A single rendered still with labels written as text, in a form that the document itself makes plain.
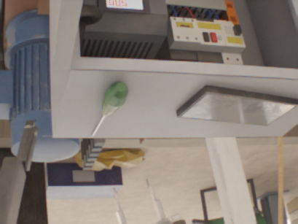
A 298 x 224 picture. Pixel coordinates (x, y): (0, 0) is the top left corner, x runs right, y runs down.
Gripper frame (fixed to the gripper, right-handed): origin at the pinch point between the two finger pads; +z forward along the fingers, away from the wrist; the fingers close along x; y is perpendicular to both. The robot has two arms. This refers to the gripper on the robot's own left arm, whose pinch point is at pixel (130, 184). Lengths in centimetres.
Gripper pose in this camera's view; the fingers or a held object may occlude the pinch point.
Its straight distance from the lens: 60.8
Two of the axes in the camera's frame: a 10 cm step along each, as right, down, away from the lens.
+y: 2.9, -3.6, -8.9
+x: -9.1, 2.0, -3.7
